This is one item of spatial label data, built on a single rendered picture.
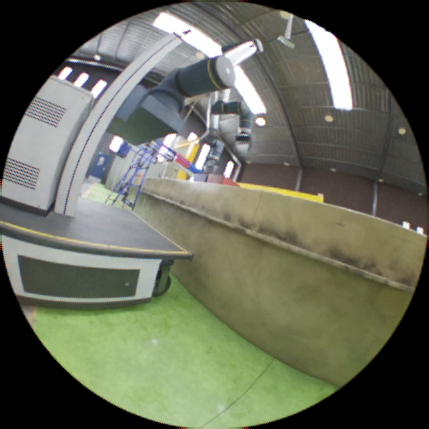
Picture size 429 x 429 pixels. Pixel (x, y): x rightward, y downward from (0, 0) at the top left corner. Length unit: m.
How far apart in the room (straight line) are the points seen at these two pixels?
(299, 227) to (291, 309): 0.39
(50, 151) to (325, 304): 1.30
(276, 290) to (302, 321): 0.21
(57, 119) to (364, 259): 1.37
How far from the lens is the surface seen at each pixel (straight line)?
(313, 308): 0.76
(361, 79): 10.23
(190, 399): 0.64
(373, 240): 0.77
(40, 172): 0.74
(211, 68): 0.75
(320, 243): 0.72
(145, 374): 0.65
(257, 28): 9.62
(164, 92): 0.88
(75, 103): 0.77
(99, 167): 11.92
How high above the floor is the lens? 0.59
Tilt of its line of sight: 1 degrees up
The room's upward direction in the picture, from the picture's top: 20 degrees clockwise
